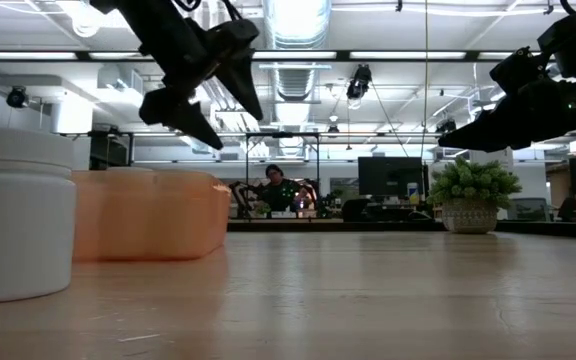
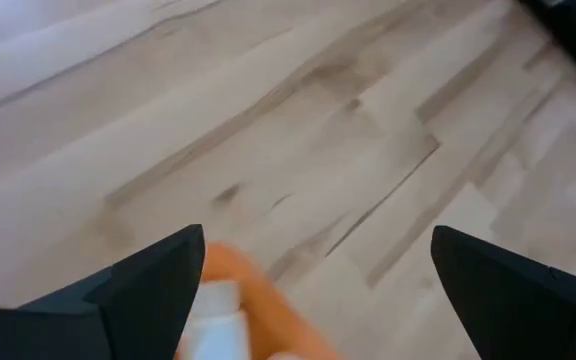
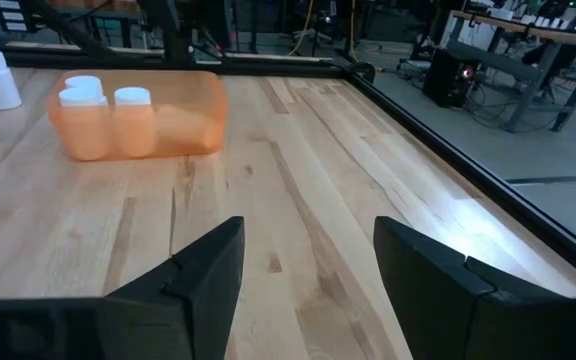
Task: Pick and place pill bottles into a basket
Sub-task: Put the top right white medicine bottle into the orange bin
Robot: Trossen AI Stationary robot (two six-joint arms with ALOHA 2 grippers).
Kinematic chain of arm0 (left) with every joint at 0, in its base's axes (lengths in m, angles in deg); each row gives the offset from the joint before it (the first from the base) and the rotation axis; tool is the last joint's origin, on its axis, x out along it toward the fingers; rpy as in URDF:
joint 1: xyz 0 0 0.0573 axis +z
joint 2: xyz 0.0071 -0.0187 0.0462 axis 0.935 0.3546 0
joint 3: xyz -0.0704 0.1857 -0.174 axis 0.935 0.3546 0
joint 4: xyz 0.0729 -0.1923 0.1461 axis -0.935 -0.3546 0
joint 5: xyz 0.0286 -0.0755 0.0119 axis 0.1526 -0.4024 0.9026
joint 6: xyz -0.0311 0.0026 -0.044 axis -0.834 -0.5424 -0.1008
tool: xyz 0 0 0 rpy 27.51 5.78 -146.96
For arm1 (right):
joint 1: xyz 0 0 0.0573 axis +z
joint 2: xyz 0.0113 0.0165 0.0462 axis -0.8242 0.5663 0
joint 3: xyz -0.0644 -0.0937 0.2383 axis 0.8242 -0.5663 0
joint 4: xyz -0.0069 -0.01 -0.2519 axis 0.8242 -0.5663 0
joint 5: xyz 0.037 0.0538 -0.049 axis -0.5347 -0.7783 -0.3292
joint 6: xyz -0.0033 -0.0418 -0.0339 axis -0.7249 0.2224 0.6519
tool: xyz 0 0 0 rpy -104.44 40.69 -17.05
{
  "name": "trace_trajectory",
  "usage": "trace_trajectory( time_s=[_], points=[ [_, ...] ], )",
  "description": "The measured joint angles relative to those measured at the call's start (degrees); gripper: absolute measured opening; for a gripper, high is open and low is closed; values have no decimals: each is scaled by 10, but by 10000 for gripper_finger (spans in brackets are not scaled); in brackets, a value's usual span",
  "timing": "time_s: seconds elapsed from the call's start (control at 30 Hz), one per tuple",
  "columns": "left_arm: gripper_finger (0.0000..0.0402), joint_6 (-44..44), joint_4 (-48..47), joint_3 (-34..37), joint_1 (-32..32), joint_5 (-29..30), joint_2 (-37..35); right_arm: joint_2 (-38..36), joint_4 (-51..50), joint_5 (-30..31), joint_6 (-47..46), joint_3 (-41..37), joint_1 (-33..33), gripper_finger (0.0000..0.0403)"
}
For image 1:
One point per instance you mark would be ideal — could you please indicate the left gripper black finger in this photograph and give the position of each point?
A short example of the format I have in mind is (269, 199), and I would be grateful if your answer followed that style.
(240, 80)
(190, 122)

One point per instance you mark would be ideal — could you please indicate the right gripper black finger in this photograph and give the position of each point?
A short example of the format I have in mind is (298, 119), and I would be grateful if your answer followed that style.
(488, 135)

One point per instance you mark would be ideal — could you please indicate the translucent orange plastic basket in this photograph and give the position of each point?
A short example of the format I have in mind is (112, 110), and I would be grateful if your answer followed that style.
(143, 220)

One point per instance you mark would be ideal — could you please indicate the white plastic pill bottle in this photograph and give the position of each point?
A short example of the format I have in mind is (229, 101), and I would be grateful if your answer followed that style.
(18, 225)

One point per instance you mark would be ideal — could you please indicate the black background robot arm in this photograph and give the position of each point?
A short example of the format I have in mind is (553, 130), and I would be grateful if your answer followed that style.
(240, 195)

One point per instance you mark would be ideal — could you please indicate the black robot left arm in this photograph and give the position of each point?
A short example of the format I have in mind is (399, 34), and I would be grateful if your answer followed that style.
(143, 20)

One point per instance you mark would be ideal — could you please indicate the green plant in patterned pot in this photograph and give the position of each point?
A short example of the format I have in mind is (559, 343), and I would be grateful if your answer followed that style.
(468, 185)

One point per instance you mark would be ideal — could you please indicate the grey office chair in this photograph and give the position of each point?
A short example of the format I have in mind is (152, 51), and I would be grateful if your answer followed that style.
(528, 210)

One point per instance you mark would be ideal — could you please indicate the dark shelving unit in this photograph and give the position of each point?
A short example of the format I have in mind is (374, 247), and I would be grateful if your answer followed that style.
(110, 152)

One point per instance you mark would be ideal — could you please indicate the yellow and blue container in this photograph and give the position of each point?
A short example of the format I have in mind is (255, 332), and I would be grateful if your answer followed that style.
(413, 195)

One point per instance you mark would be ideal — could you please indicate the person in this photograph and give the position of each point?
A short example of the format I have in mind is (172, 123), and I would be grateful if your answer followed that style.
(570, 210)
(278, 192)

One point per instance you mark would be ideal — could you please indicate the black office chair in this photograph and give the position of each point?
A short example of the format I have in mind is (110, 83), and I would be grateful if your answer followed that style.
(358, 210)

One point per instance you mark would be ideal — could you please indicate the black background frame rail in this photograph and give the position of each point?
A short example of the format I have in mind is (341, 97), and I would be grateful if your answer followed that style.
(393, 134)

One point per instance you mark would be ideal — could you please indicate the black overhead frame rail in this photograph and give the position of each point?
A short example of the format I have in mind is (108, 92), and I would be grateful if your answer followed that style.
(343, 56)

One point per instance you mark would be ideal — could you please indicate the black table edge rail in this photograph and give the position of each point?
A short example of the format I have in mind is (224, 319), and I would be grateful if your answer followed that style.
(368, 226)

